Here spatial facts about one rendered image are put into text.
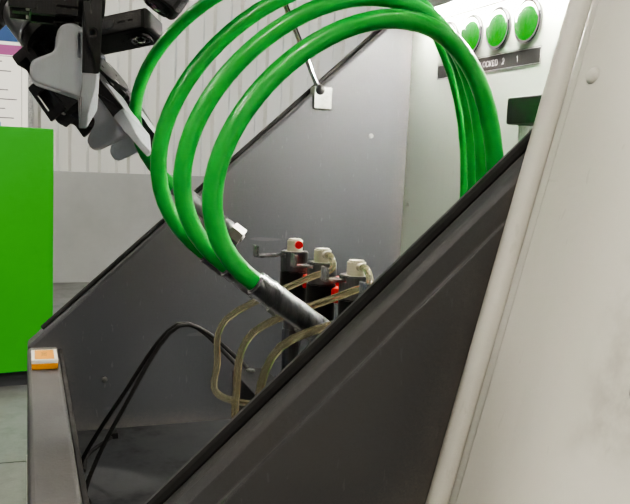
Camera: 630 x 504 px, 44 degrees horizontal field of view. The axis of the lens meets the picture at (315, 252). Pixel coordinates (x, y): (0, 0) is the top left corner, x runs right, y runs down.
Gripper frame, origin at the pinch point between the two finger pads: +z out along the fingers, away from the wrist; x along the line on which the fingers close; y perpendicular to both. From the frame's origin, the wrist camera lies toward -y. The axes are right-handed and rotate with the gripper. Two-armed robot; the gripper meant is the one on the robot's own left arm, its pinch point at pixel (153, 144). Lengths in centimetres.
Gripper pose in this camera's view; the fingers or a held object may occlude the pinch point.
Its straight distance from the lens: 89.2
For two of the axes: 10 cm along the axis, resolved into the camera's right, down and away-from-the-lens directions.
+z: 5.9, 7.7, -2.5
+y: -7.7, 6.3, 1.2
